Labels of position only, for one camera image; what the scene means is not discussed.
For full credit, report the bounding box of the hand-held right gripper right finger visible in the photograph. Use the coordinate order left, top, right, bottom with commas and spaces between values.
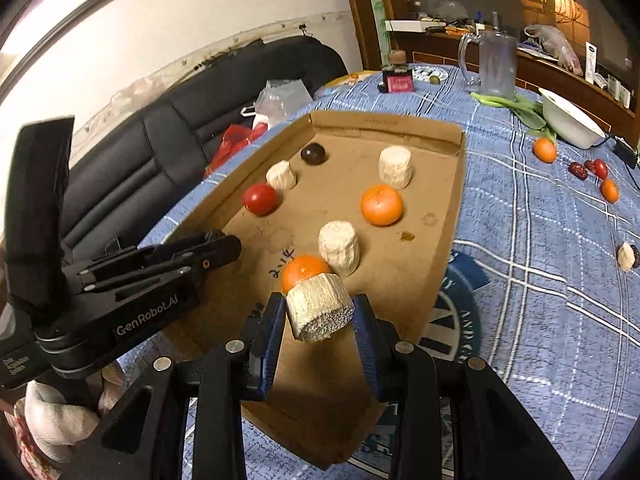
351, 294, 576, 480

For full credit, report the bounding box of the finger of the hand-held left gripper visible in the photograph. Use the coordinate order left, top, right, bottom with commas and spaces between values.
82, 260, 211, 293
65, 231, 243, 273

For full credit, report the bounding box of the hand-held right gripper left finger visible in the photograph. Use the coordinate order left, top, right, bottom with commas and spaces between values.
65, 291, 288, 480

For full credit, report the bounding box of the striated sugarcane piece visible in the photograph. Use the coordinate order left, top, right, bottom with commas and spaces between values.
285, 272, 356, 344

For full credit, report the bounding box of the large red tomato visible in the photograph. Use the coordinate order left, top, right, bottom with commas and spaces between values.
242, 183, 279, 217

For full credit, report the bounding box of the brown cardboard box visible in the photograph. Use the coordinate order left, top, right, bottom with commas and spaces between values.
165, 111, 467, 471

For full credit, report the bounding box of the red plastic bag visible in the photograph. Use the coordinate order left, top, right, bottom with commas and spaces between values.
202, 122, 268, 178

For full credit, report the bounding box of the black leather sofa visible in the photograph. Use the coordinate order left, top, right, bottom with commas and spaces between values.
60, 37, 348, 256

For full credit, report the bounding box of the dark brown round fruit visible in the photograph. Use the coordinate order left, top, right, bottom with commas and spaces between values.
300, 143, 328, 166

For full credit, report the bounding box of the clear plastic bag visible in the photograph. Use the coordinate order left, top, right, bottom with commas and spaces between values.
242, 80, 313, 128

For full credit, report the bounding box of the blue plaid tablecloth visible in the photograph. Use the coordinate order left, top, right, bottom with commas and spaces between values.
115, 62, 640, 480

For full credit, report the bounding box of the red tin box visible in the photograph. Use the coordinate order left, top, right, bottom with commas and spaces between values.
378, 50, 415, 94

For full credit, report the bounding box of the green leafy vegetable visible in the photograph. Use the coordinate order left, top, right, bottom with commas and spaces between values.
470, 91, 558, 141

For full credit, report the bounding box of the white bowl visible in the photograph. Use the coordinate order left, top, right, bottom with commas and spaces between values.
538, 87, 607, 150

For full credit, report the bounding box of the clear plastic mug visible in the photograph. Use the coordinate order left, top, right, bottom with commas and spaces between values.
457, 30, 518, 101

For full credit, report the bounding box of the wooden cabinet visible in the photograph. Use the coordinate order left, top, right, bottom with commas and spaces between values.
340, 0, 640, 136

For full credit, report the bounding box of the black power adapter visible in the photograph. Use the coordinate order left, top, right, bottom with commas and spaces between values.
614, 138, 638, 168

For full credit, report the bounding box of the pink translucent plastic bag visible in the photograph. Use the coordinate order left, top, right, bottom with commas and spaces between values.
522, 24, 585, 73

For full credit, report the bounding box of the small white box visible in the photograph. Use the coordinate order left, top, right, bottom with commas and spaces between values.
605, 74, 632, 106

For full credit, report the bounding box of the white and blue box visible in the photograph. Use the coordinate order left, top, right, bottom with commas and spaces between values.
584, 40, 599, 83

